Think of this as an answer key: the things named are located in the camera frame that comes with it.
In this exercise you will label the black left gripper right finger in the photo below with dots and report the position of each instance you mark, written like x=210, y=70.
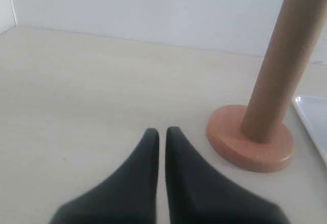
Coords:
x=198, y=193

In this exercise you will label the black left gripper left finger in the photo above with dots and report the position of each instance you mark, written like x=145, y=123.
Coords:
x=126, y=196

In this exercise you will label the brown cardboard tube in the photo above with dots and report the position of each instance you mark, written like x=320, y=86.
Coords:
x=295, y=35

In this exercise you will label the wooden paper towel holder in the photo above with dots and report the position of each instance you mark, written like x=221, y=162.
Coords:
x=225, y=136

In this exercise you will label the white plastic tray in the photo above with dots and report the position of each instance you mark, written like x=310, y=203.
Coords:
x=312, y=113

